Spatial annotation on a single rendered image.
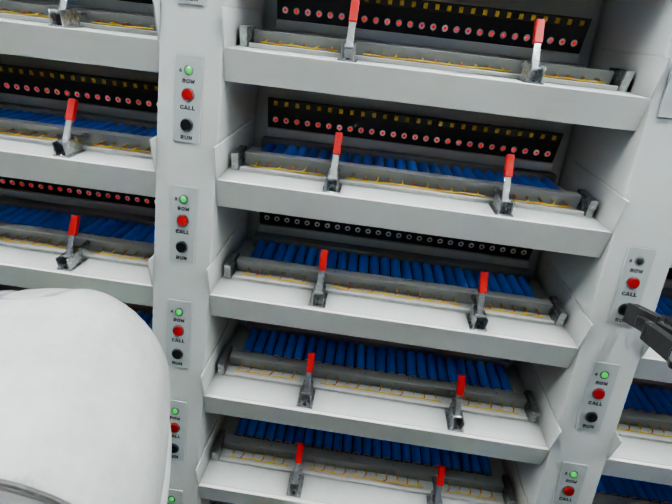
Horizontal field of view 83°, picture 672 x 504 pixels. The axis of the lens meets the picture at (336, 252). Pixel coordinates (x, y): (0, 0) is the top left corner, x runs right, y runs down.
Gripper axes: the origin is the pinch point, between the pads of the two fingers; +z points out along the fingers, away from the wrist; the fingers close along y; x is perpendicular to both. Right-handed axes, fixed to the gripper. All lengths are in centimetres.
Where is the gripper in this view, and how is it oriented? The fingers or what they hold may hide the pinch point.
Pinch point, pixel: (646, 321)
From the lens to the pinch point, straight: 70.7
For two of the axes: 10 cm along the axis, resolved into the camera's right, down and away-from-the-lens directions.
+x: 1.3, -9.7, -2.2
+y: 9.9, 1.4, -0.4
